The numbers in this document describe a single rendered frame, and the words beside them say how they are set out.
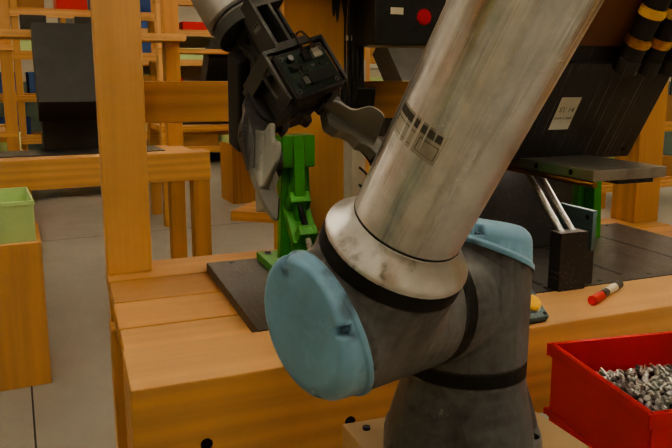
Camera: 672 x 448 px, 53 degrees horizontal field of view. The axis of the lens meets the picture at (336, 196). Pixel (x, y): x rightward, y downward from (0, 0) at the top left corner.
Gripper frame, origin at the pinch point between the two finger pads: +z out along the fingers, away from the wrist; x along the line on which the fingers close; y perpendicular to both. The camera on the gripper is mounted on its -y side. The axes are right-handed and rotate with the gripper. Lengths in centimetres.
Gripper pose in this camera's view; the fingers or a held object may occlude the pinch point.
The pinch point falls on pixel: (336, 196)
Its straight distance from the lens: 67.8
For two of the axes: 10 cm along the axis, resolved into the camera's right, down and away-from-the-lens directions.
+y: 3.9, -3.8, -8.4
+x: 7.7, -3.6, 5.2
